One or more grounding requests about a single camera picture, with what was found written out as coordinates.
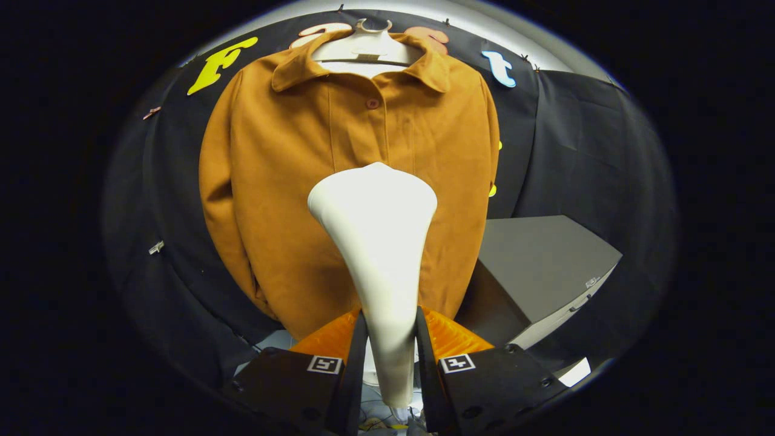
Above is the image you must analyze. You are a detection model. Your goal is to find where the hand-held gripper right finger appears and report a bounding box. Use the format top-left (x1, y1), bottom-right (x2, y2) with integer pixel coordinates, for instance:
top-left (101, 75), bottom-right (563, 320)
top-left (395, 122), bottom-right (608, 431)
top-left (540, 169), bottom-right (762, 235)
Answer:
top-left (415, 306), bottom-right (570, 434)

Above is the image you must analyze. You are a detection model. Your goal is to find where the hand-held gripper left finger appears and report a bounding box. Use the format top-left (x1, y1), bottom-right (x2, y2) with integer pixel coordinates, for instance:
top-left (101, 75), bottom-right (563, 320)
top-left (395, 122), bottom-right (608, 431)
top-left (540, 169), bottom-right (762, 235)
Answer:
top-left (233, 309), bottom-right (369, 435)

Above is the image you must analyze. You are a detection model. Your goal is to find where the white garment steamer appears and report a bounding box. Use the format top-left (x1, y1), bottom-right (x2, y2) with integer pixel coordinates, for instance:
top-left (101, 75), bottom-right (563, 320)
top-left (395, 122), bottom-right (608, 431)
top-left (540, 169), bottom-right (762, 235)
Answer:
top-left (308, 162), bottom-right (438, 408)

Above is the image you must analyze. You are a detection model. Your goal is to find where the orange button-up shirt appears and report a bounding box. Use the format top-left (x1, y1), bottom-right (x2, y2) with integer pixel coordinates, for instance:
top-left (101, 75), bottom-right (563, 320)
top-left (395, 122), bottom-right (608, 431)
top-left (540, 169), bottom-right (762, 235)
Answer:
top-left (199, 29), bottom-right (501, 342)

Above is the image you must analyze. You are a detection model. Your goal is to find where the white clothes hanger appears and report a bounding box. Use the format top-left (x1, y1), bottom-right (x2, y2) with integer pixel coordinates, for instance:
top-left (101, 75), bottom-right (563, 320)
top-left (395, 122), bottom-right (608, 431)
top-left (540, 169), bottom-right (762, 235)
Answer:
top-left (311, 18), bottom-right (426, 67)

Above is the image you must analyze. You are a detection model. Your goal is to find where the white paper sheet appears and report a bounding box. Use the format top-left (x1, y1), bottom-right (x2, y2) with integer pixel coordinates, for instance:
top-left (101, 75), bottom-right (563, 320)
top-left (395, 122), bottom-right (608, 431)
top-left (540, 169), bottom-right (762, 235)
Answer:
top-left (556, 357), bottom-right (592, 389)

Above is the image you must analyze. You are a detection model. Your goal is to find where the grey cabinet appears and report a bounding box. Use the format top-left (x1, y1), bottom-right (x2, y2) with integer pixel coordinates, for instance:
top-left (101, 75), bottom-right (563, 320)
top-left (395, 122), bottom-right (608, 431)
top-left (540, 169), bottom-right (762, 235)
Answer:
top-left (454, 215), bottom-right (624, 352)

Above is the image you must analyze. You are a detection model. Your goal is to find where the black backdrop cloth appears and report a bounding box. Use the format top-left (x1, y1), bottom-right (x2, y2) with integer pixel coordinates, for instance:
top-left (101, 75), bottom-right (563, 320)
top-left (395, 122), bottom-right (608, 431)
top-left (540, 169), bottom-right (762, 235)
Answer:
top-left (102, 7), bottom-right (676, 394)

